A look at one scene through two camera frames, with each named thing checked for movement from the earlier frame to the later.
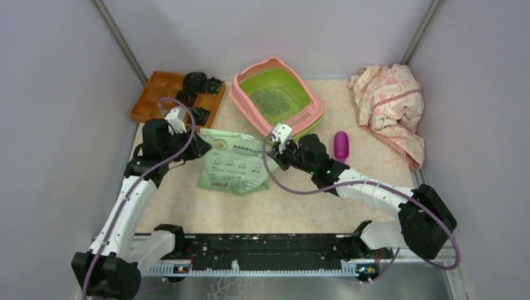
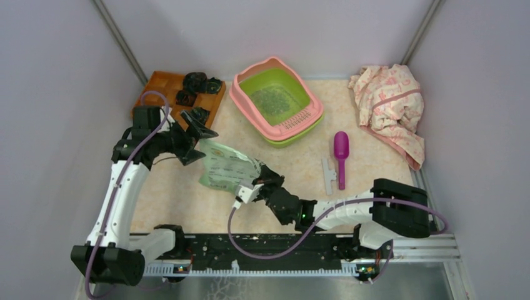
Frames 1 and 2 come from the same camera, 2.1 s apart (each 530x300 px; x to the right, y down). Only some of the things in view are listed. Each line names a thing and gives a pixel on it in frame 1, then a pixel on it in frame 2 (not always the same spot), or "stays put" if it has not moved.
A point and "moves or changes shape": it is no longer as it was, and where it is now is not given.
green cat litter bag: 235,163 moves or changes shape
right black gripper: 280,157 to 267,178
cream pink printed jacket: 390,107 stays put
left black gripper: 197,147 to 187,154
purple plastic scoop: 341,146 stays put
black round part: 195,82 stays put
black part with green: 213,85 stays put
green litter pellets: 273,100 stays put
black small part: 186,97 stays put
